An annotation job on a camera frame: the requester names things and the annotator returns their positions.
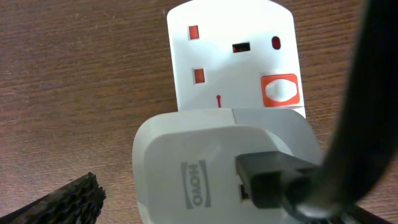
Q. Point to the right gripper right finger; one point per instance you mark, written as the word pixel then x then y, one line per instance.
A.
pixel 354 214

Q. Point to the white USB charger adapter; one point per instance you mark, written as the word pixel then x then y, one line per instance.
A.
pixel 184 163

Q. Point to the white power strip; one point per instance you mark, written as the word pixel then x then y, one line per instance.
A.
pixel 235 54

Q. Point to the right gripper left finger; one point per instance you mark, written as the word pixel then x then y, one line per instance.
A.
pixel 78 202

